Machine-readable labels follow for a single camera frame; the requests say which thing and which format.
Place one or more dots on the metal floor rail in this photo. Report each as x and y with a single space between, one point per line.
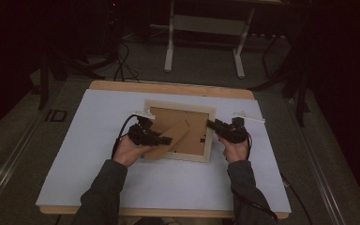
322 187
6 168

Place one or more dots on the black floor socket box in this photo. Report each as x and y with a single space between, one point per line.
56 115

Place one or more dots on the black equipment rack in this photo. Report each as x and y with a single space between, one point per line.
115 18

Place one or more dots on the wooden table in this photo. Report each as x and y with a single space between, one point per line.
168 88

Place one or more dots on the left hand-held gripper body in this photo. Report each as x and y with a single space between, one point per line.
143 136

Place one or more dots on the black metal stand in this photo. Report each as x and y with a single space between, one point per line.
43 84
301 103

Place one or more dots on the person's right hand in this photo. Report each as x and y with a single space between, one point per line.
237 153

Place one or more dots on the wooden picture frame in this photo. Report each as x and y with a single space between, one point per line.
197 125

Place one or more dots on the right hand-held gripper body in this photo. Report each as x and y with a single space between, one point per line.
234 132

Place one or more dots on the person's left hand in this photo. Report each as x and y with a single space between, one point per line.
126 153

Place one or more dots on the white metal desk frame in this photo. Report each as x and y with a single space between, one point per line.
168 47

